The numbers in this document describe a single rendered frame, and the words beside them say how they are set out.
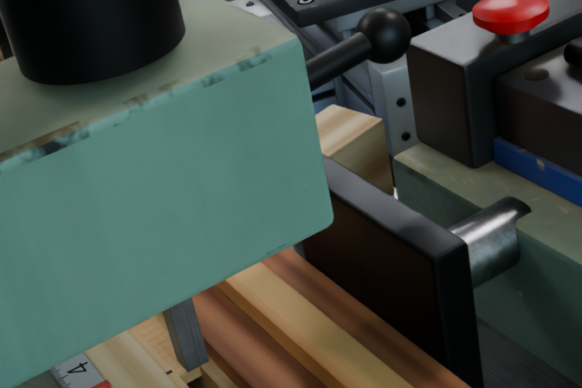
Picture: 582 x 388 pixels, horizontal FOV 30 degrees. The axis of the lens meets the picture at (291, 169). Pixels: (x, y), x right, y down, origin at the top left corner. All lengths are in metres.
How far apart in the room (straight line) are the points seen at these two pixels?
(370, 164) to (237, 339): 0.16
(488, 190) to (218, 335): 0.12
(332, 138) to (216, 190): 0.21
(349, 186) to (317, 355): 0.06
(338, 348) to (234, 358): 0.04
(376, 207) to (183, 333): 0.08
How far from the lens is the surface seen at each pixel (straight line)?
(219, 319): 0.42
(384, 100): 0.99
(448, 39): 0.45
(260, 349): 0.40
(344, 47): 0.38
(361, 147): 0.53
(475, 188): 0.44
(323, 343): 0.38
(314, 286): 0.42
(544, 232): 0.41
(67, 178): 0.30
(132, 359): 0.41
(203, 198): 0.32
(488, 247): 0.41
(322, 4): 1.03
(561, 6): 0.47
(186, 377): 0.41
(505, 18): 0.43
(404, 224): 0.36
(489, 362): 0.45
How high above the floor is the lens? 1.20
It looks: 30 degrees down
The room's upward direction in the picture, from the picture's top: 12 degrees counter-clockwise
